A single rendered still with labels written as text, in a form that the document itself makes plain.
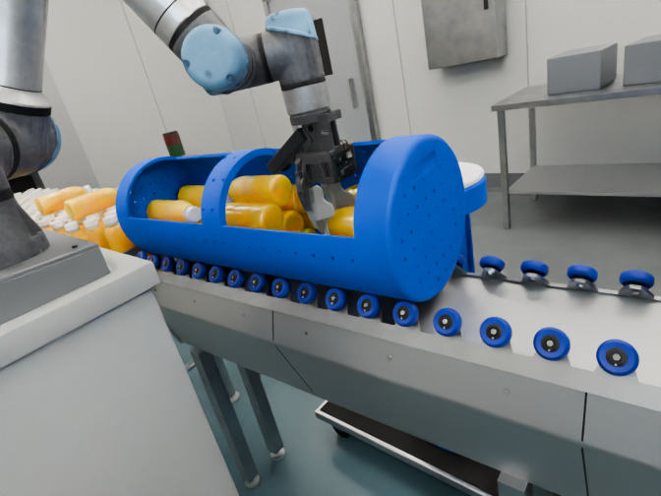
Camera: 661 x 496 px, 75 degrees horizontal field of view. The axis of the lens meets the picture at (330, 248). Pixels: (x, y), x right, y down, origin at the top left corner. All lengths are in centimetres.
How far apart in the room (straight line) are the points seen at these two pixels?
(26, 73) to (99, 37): 516
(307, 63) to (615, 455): 69
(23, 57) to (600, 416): 97
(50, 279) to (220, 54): 39
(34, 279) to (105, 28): 545
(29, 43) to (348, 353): 73
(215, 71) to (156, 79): 561
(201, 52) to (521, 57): 361
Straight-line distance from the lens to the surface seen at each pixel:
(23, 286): 71
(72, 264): 72
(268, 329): 99
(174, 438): 86
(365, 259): 67
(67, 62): 581
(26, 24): 85
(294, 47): 72
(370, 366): 82
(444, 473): 156
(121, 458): 82
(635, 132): 398
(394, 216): 64
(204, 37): 59
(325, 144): 73
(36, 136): 87
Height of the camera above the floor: 136
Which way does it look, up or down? 22 degrees down
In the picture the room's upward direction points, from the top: 13 degrees counter-clockwise
